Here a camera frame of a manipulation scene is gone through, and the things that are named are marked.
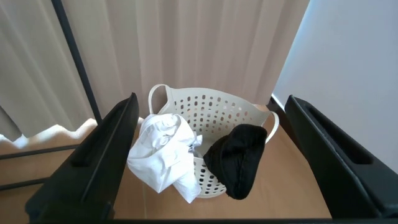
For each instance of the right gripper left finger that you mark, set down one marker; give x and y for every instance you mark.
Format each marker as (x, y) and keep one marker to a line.
(90, 174)

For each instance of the black garment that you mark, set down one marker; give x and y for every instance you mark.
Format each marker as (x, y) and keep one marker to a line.
(236, 158)

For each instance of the black clothes rack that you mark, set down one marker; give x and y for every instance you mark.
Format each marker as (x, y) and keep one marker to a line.
(77, 65)

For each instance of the white laundry basket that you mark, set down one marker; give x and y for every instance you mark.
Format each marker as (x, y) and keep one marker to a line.
(214, 109)

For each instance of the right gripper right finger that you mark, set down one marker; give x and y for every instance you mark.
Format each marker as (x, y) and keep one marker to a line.
(339, 174)

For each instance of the beige curtain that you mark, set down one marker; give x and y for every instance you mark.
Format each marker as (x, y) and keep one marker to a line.
(186, 40)

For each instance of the white printed t-shirt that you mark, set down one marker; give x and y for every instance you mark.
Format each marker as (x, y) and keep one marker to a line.
(161, 152)

